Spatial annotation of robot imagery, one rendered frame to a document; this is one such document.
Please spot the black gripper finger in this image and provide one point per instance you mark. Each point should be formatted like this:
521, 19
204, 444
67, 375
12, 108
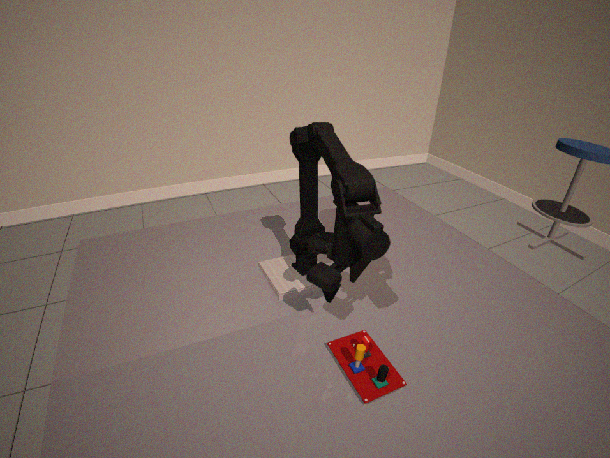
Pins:
357, 269
330, 295

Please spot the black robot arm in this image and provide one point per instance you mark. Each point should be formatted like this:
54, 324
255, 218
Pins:
351, 183

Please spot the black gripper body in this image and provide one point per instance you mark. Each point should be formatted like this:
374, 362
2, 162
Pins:
344, 255

